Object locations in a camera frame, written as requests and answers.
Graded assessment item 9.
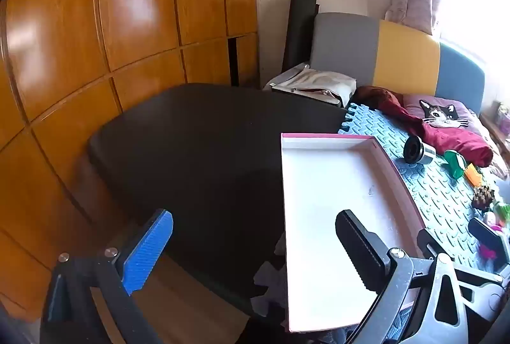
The wooden desk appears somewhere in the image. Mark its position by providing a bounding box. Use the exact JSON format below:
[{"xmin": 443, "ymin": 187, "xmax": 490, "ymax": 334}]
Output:
[{"xmin": 480, "ymin": 111, "xmax": 510, "ymax": 154}]

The grey yellow blue headboard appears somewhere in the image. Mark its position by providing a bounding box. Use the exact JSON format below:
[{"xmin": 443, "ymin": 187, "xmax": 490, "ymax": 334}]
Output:
[{"xmin": 310, "ymin": 12, "xmax": 486, "ymax": 111}]

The purple cat pillow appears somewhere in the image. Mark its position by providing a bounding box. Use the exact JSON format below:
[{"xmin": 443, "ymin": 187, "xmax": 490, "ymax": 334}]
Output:
[{"xmin": 402, "ymin": 93, "xmax": 485, "ymax": 133}]

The pink blanket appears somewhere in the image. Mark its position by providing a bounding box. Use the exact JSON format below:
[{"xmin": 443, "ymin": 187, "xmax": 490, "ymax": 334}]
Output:
[{"xmin": 474, "ymin": 117, "xmax": 510, "ymax": 179}]

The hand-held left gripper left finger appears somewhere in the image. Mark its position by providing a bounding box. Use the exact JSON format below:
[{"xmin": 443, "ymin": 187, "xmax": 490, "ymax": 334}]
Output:
[{"xmin": 40, "ymin": 209, "xmax": 174, "ymax": 344}]

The purple tin box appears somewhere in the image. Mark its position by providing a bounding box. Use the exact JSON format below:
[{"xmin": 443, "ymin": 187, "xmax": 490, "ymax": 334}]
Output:
[{"xmin": 491, "ymin": 100, "xmax": 510, "ymax": 125}]

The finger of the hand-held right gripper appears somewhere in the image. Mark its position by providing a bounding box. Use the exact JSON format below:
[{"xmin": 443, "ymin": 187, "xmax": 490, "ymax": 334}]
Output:
[
  {"xmin": 468, "ymin": 217, "xmax": 510, "ymax": 261},
  {"xmin": 416, "ymin": 229, "xmax": 503, "ymax": 283}
]

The orange plastic boat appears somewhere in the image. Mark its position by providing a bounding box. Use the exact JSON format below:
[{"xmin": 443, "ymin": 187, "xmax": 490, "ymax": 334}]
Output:
[{"xmin": 463, "ymin": 163, "xmax": 484, "ymax": 186}]

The rolled black yoga mat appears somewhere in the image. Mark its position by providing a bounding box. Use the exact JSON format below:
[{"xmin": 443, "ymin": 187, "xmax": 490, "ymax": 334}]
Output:
[{"xmin": 282, "ymin": 0, "xmax": 317, "ymax": 74}]

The wooden wardrobe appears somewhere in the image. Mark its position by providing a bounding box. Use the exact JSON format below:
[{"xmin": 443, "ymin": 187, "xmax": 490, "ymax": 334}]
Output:
[{"xmin": 0, "ymin": 0, "xmax": 259, "ymax": 329}]

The maroon cloth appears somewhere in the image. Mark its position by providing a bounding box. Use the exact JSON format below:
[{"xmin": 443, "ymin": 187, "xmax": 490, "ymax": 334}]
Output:
[{"xmin": 354, "ymin": 86, "xmax": 495, "ymax": 167}]

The grey foam mat piece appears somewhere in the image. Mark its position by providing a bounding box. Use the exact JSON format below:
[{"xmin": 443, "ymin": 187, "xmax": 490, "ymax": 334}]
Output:
[{"xmin": 251, "ymin": 233, "xmax": 288, "ymax": 329}]

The pink-rimmed white box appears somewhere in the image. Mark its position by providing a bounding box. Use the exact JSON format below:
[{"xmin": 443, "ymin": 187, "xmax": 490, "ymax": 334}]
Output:
[{"xmin": 280, "ymin": 132, "xmax": 427, "ymax": 333}]

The blue foam puzzle mat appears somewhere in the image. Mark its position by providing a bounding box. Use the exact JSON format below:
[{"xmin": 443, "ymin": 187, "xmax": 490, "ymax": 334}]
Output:
[{"xmin": 337, "ymin": 101, "xmax": 510, "ymax": 329}]

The white tote bag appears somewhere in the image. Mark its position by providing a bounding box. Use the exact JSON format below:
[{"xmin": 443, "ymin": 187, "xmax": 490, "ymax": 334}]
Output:
[{"xmin": 263, "ymin": 64, "xmax": 357, "ymax": 108}]

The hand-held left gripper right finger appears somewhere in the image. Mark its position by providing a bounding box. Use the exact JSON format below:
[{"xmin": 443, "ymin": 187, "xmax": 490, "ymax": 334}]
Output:
[{"xmin": 335, "ymin": 209, "xmax": 469, "ymax": 344}]

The green plastic plunger toy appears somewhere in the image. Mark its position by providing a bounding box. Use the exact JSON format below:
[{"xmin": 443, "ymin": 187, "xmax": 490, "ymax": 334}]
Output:
[{"xmin": 443, "ymin": 150, "xmax": 467, "ymax": 179}]

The black and silver lens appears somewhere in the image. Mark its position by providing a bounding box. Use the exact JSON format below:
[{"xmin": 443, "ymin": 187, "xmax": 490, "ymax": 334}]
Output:
[{"xmin": 403, "ymin": 136, "xmax": 437, "ymax": 165}]

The brown pine cone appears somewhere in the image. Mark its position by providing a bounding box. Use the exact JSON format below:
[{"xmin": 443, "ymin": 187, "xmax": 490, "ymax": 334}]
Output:
[{"xmin": 472, "ymin": 185, "xmax": 497, "ymax": 209}]

